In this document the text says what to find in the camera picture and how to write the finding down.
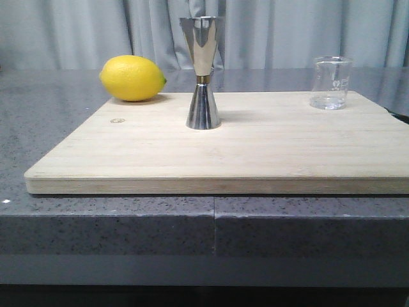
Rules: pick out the steel double jigger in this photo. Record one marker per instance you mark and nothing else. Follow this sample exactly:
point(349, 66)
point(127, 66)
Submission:
point(202, 36)

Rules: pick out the small glass beaker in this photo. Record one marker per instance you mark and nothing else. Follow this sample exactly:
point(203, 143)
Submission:
point(331, 80)

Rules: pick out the wooden cutting board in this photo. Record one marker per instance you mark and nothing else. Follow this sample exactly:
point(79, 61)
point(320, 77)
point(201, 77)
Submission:
point(267, 143)

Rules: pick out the yellow lemon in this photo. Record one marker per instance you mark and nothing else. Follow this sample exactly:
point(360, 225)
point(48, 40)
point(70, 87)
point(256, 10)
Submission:
point(132, 78)

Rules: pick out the grey curtain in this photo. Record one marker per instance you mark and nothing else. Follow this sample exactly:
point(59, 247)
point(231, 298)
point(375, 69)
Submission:
point(59, 35)

